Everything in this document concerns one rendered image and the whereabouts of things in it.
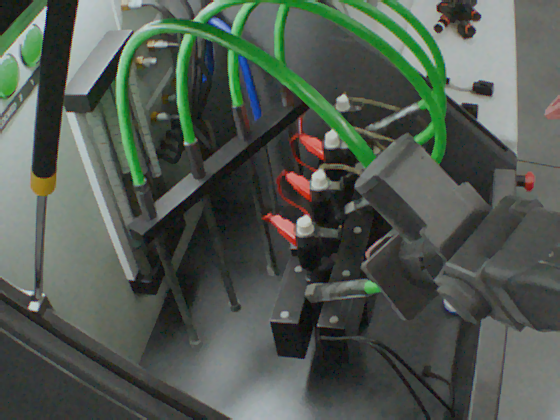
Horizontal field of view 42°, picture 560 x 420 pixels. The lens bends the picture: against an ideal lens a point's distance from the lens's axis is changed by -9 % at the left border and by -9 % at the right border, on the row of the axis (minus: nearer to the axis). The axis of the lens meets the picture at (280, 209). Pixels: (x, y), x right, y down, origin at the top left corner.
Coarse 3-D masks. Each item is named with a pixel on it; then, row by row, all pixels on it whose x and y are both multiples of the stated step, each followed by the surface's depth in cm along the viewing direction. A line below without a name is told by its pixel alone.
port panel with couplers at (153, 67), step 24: (120, 0) 101; (120, 24) 102; (144, 24) 109; (144, 48) 110; (168, 48) 111; (144, 72) 111; (168, 72) 120; (144, 96) 112; (168, 96) 118; (168, 120) 115
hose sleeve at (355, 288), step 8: (352, 280) 81; (360, 280) 80; (368, 280) 80; (320, 288) 85; (328, 288) 84; (336, 288) 83; (344, 288) 81; (352, 288) 80; (360, 288) 79; (320, 296) 85; (328, 296) 84; (336, 296) 83; (344, 296) 82; (352, 296) 81; (360, 296) 80; (368, 296) 80
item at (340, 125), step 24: (168, 24) 72; (192, 24) 70; (240, 48) 67; (120, 72) 82; (288, 72) 66; (120, 96) 85; (312, 96) 66; (120, 120) 88; (336, 120) 66; (360, 144) 66
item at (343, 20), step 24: (240, 0) 83; (264, 0) 82; (288, 0) 82; (312, 0) 82; (360, 24) 82; (384, 48) 83; (408, 72) 84; (432, 96) 86; (432, 120) 88; (192, 144) 100; (192, 168) 103
